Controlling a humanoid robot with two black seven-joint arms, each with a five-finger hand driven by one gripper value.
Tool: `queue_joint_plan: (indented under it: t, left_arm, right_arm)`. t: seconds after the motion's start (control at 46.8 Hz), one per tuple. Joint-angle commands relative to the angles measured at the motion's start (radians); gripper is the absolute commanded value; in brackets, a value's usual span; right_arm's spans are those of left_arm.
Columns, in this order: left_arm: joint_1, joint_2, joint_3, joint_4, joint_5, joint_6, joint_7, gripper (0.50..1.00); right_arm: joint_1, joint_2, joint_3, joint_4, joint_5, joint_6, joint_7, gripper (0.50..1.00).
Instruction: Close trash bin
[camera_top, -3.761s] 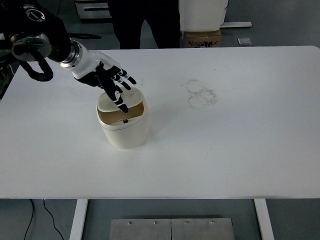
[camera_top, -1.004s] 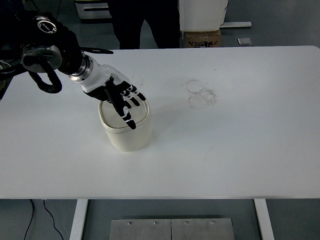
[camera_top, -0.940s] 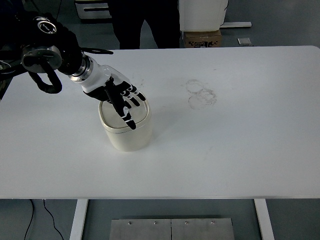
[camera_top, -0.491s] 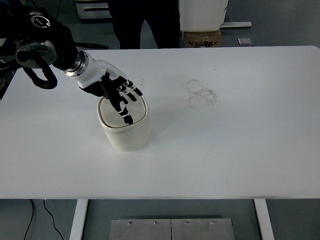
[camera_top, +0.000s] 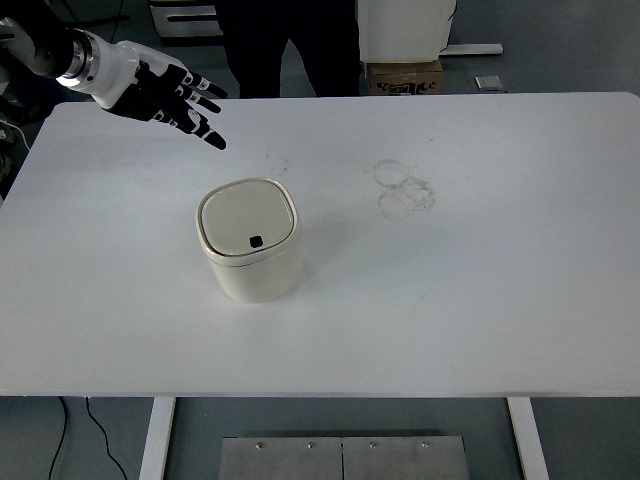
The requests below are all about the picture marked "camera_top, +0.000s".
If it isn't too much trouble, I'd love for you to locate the white plastic container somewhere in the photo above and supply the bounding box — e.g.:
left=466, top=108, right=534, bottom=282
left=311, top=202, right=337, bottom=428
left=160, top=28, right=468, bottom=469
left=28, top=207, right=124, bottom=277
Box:
left=356, top=0, right=458, bottom=64

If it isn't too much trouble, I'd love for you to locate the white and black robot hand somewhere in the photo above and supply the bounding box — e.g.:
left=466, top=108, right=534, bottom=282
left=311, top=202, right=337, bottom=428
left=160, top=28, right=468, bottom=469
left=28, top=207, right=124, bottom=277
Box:
left=89, top=39, right=229, bottom=151

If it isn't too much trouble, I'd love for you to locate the grey metal plate with screws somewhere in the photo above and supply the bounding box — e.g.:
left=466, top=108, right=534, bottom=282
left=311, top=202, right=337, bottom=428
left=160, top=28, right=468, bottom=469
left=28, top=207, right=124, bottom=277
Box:
left=341, top=436, right=469, bottom=480
left=219, top=437, right=344, bottom=480

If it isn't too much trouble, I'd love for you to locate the silver slotted metal base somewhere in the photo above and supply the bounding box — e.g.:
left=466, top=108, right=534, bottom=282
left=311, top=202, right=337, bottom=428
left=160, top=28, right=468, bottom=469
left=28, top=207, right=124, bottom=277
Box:
left=149, top=0, right=225, bottom=39

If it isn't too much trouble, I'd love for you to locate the person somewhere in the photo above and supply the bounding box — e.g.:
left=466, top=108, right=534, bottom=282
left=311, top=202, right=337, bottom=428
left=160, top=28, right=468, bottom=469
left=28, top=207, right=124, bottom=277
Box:
left=222, top=0, right=362, bottom=99

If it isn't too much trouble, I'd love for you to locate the brown cardboard box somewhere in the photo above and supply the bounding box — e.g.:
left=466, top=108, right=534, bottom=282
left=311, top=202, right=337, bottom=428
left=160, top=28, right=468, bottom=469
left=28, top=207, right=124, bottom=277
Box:
left=366, top=59, right=445, bottom=96

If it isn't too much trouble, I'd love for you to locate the cream trash bin with lid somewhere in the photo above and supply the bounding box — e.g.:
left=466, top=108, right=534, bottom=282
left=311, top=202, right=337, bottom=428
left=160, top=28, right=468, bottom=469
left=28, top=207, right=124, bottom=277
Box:
left=194, top=177, right=304, bottom=305

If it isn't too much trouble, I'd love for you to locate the white table leg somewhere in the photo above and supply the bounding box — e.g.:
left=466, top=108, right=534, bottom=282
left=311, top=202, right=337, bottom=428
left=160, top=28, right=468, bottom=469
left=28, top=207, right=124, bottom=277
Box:
left=138, top=398, right=177, bottom=480
left=507, top=398, right=550, bottom=480

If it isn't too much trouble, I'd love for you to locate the white table foot bar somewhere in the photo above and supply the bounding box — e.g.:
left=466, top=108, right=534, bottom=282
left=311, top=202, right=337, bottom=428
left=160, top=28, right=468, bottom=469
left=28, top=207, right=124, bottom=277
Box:
left=439, top=43, right=505, bottom=57

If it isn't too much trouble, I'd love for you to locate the black floor cable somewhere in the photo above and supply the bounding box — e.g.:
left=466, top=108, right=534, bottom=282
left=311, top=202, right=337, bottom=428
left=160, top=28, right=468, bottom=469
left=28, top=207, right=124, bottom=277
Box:
left=47, top=398, right=69, bottom=480
left=85, top=398, right=126, bottom=480

